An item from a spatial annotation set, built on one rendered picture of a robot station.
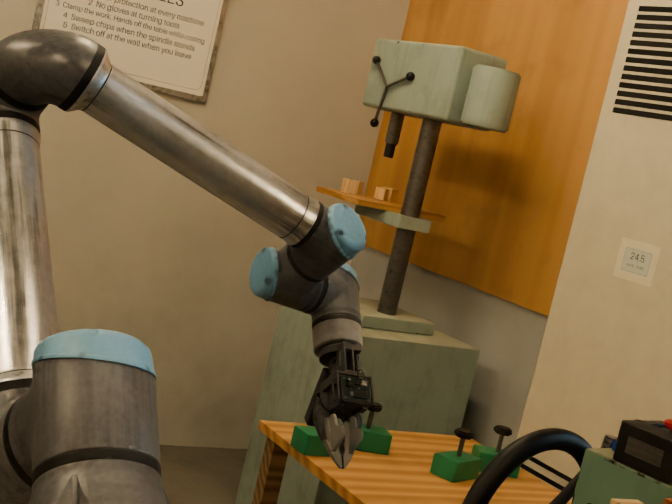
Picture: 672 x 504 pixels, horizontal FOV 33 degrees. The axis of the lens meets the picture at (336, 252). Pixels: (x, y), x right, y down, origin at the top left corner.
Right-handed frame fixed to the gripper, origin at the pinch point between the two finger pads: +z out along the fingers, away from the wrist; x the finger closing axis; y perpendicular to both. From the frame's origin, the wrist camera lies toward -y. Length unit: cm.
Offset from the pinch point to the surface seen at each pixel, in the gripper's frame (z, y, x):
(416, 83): -149, -56, 66
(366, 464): -23, -53, 37
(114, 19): -191, -111, -12
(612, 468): 24, 66, 0
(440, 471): -22, -49, 54
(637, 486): 27, 68, 1
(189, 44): -193, -114, 16
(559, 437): 17, 56, 1
